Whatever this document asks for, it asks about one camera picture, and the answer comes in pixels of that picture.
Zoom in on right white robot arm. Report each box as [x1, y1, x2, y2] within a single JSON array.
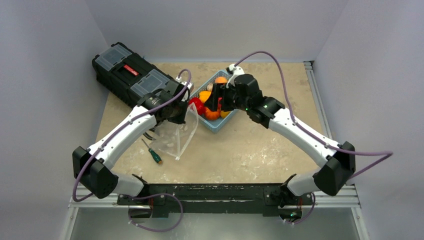
[[205, 74, 356, 204]]

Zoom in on light blue plastic basket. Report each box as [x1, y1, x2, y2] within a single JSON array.
[[189, 69, 253, 134]]

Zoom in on red toy bell pepper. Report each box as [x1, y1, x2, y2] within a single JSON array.
[[189, 97, 205, 116]]

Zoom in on yellow toy bell pepper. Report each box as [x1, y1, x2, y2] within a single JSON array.
[[198, 90, 212, 104]]

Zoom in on orange toy pumpkin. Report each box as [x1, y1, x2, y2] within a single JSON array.
[[203, 107, 221, 121]]

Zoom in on black handled pliers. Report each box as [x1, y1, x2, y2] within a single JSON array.
[[143, 132, 155, 141]]

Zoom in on clear zip top bag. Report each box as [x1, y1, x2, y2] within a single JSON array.
[[149, 103, 199, 161]]

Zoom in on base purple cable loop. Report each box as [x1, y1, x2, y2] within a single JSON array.
[[128, 193, 185, 233]]

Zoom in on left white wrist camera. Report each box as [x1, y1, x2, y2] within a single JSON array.
[[175, 77, 194, 99]]

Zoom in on black plastic toolbox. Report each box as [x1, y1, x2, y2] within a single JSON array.
[[92, 42, 173, 108]]

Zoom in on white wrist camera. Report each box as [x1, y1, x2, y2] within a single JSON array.
[[175, 77, 194, 99], [225, 63, 245, 89]]

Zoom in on peach toy fruit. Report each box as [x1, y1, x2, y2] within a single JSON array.
[[214, 76, 228, 84]]

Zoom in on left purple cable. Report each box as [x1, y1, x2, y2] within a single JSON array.
[[72, 68, 193, 203]]

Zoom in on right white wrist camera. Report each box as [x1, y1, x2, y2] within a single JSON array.
[[225, 63, 245, 89]]

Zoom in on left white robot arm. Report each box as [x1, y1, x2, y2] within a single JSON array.
[[72, 79, 192, 205]]

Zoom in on green handled screwdriver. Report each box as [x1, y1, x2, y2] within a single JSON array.
[[142, 139, 163, 165]]

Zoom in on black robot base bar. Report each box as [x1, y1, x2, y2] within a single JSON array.
[[117, 183, 313, 220]]

